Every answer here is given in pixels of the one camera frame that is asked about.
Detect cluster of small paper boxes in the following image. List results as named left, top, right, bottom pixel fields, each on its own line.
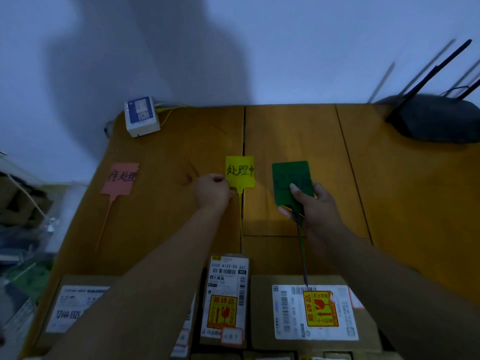
left=170, top=253, right=404, bottom=360

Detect green packet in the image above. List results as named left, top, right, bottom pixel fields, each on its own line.
left=5, top=258, right=53, bottom=301

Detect small white blue device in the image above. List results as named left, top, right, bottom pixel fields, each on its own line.
left=123, top=96, right=161, bottom=139

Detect pink label tag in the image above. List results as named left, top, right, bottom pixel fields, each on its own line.
left=94, top=162, right=140, bottom=253

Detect yellow label tag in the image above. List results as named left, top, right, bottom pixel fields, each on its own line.
left=224, top=156, right=256, bottom=237

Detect green label tag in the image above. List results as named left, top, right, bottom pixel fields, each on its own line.
left=271, top=160, right=315, bottom=289

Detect person's left forearm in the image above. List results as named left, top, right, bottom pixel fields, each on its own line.
left=44, top=204, right=241, bottom=360

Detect person's right forearm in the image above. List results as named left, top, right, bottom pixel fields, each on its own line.
left=318, top=228, right=480, bottom=360

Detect clear plastic bag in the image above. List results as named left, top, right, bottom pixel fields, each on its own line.
left=44, top=183, right=89, bottom=256

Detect yellow cable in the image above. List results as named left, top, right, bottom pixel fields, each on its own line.
left=154, top=103, right=188, bottom=126

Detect brown cardboard carton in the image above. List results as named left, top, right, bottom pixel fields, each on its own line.
left=0, top=172, right=53, bottom=228

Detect person's right hand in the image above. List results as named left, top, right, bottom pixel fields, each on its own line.
left=276, top=182, right=350, bottom=256

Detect black router with antennas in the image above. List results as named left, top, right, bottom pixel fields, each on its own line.
left=374, top=38, right=480, bottom=144

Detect person's left hand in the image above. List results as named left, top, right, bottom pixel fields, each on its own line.
left=193, top=173, right=238, bottom=211

